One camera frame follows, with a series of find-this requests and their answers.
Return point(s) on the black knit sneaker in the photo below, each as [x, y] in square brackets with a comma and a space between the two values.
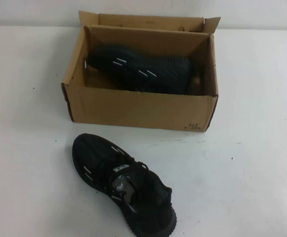
[94, 153]
[158, 66]

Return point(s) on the brown cardboard shoe box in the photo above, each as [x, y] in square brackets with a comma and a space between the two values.
[138, 111]

